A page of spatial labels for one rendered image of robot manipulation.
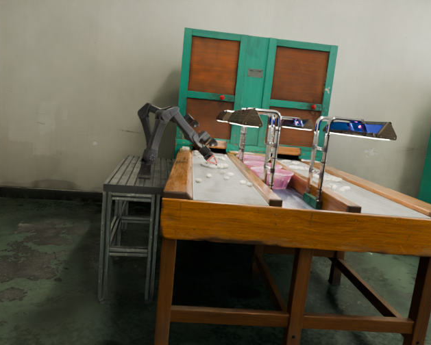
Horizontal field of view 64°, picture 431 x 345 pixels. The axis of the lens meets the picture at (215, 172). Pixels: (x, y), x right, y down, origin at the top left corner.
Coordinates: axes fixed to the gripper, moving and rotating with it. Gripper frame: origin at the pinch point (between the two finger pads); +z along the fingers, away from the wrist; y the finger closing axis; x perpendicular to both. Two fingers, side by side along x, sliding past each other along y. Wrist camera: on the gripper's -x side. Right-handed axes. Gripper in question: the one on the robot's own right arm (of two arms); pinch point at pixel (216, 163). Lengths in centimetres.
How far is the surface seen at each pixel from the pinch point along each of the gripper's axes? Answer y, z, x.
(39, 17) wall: 151, -210, 30
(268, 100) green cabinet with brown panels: 83, 4, -69
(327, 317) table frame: -94, 69, 8
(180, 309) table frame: -93, 20, 50
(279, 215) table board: -100, 17, -8
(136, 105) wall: 159, -84, 24
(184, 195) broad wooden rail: -98, -14, 13
